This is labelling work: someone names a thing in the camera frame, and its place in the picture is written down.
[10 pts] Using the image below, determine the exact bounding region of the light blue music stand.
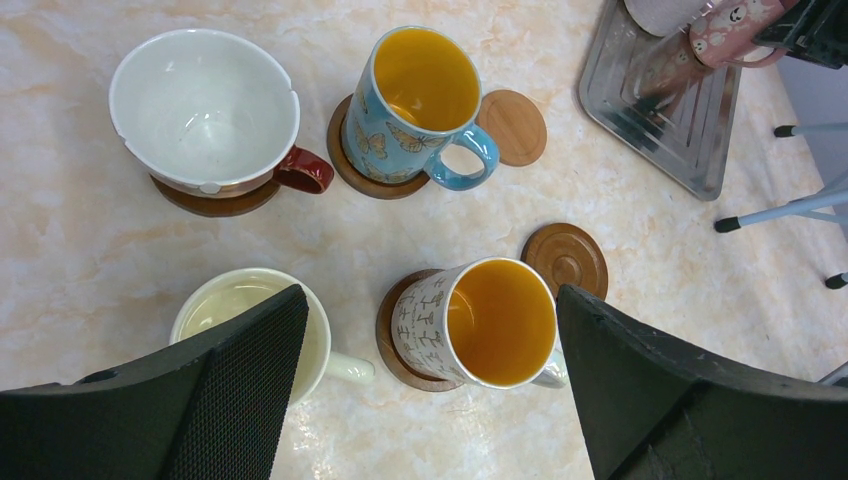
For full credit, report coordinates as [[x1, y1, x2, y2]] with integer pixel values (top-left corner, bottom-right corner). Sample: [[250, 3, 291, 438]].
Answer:
[[714, 122, 848, 291]]

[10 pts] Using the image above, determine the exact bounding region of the grey purple mug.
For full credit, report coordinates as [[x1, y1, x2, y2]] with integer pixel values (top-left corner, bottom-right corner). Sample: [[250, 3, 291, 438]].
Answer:
[[623, 0, 717, 37]]

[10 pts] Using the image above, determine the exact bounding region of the light wooden coaster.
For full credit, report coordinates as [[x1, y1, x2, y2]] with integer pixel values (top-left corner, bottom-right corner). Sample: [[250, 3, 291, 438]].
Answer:
[[476, 89, 548, 167]]

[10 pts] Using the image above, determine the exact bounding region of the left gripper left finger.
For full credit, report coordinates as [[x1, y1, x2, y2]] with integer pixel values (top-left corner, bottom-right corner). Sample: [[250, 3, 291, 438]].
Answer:
[[1, 285, 309, 479]]

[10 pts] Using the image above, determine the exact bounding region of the metal tray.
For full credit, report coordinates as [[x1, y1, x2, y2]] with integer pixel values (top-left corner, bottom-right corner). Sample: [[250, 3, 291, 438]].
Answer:
[[578, 1, 742, 201]]

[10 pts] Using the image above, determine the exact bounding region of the pink mug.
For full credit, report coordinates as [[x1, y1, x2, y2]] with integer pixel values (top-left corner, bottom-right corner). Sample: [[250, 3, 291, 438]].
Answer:
[[688, 0, 797, 69]]

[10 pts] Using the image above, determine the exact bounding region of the blue butterfly mug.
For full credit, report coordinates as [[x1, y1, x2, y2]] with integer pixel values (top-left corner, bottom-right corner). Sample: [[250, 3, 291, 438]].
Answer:
[[341, 26, 500, 191]]

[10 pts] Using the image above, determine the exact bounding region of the white and brown cup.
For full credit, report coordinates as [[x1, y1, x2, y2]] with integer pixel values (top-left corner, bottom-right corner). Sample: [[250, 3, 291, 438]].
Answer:
[[108, 29, 335, 200]]

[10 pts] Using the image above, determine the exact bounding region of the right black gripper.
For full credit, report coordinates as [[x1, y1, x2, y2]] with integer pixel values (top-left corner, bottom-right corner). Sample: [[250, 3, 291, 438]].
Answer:
[[755, 0, 847, 69]]

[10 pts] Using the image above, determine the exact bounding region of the dark wooden coaster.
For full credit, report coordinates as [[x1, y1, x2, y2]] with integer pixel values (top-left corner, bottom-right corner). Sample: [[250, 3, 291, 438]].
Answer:
[[150, 176, 280, 218], [326, 94, 430, 200], [375, 269, 462, 393], [520, 223, 609, 300]]

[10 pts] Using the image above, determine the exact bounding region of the cream ribbed mug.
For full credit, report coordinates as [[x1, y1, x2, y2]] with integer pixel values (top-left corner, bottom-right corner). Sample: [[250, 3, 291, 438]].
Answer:
[[169, 267, 375, 406]]

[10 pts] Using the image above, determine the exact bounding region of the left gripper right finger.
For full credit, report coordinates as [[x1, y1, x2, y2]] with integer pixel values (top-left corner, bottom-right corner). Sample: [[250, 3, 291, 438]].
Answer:
[[557, 285, 847, 479]]

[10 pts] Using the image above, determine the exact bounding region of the floral mug yellow inside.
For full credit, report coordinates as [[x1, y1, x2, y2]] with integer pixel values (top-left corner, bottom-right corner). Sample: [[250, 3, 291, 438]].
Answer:
[[389, 257, 567, 390]]

